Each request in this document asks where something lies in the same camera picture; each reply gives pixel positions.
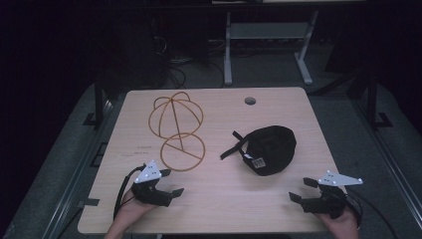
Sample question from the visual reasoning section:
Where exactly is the grey metal desk frame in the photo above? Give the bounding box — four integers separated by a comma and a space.
223, 9, 320, 87

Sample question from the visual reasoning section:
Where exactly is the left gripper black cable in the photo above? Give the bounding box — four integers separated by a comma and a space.
112, 163, 147, 221

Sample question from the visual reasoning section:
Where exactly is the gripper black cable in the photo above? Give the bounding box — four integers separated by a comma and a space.
112, 163, 147, 221
344, 188, 399, 239

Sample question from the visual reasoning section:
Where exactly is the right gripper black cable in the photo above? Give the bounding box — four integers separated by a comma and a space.
344, 188, 399, 239

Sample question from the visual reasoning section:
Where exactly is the person's right hand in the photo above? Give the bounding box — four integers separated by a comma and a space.
315, 206, 361, 239

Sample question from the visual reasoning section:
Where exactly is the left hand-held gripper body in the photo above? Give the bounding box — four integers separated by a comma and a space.
130, 159, 174, 208

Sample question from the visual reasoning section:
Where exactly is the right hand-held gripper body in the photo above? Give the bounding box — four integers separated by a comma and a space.
301, 169, 364, 220

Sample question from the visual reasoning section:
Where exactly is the gold wire hat stand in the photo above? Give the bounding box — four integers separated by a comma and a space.
147, 91, 207, 172

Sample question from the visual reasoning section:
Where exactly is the black cap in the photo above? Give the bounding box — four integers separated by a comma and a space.
219, 124, 298, 177

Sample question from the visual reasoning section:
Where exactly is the bundle of floor cables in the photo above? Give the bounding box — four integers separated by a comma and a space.
150, 18, 227, 90

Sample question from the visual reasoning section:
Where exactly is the person's left hand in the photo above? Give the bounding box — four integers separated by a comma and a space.
112, 189, 157, 235

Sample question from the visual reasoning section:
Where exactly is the black metal stand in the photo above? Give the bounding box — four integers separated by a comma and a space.
364, 71, 394, 129
83, 71, 115, 126

